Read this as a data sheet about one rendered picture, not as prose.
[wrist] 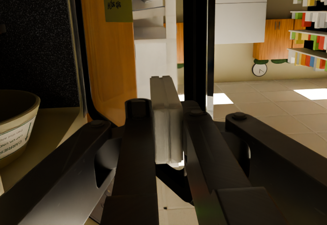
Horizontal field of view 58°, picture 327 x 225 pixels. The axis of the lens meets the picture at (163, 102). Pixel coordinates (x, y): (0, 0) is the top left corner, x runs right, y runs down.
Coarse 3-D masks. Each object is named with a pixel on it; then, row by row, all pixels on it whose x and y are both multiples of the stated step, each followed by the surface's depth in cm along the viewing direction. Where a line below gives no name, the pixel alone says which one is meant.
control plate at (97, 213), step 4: (112, 180) 40; (112, 184) 39; (108, 188) 37; (104, 196) 36; (100, 200) 34; (104, 200) 35; (100, 204) 34; (96, 208) 33; (100, 208) 33; (92, 212) 32; (96, 212) 32; (100, 212) 33; (92, 216) 31; (96, 216) 32; (100, 216) 32; (96, 220) 31; (100, 220) 32
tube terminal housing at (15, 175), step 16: (80, 96) 47; (48, 112) 46; (64, 112) 46; (80, 112) 46; (48, 128) 40; (64, 128) 40; (32, 144) 35; (48, 144) 35; (16, 160) 32; (32, 160) 31; (0, 176) 28; (16, 176) 28; (0, 192) 21
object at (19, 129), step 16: (0, 96) 39; (16, 96) 38; (32, 96) 36; (0, 112) 39; (16, 112) 38; (32, 112) 31; (0, 128) 27; (16, 128) 29; (32, 128) 33; (0, 144) 28; (16, 144) 30; (0, 160) 29
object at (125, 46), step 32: (96, 0) 37; (128, 0) 30; (160, 0) 25; (96, 32) 39; (128, 32) 31; (160, 32) 26; (96, 64) 42; (128, 64) 32; (160, 64) 27; (96, 96) 44; (128, 96) 34
